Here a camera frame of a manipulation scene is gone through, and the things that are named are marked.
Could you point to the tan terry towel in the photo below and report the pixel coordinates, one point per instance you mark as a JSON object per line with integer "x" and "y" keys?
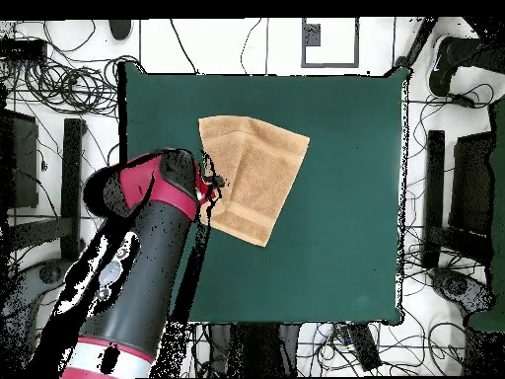
{"x": 256, "y": 166}

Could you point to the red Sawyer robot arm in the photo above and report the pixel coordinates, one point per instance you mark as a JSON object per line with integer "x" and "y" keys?
{"x": 150, "y": 256}

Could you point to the flat black box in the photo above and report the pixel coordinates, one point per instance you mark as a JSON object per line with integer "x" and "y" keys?
{"x": 23, "y": 49}

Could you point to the dark green table cloth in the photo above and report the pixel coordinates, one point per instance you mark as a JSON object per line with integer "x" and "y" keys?
{"x": 315, "y": 237}

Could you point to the grey office chair base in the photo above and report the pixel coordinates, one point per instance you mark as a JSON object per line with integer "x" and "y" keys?
{"x": 49, "y": 273}
{"x": 455, "y": 286}

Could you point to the person's foot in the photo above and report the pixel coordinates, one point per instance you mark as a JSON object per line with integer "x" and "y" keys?
{"x": 120, "y": 29}

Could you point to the black equipment box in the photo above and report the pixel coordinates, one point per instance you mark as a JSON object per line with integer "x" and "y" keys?
{"x": 471, "y": 181}
{"x": 23, "y": 166}

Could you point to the black power strip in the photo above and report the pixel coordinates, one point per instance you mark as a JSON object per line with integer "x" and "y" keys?
{"x": 365, "y": 347}

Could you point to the black power adapter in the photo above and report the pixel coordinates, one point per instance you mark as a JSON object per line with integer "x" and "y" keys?
{"x": 464, "y": 102}

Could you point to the green hanging cloth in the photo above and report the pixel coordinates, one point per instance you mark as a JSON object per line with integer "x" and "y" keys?
{"x": 498, "y": 197}

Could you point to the person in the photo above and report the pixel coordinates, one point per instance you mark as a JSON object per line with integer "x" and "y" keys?
{"x": 473, "y": 53}

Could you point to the black stand frame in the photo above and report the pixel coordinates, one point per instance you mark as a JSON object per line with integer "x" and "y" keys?
{"x": 71, "y": 158}
{"x": 434, "y": 197}

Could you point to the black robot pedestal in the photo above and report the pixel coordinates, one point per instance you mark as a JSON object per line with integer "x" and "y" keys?
{"x": 256, "y": 351}

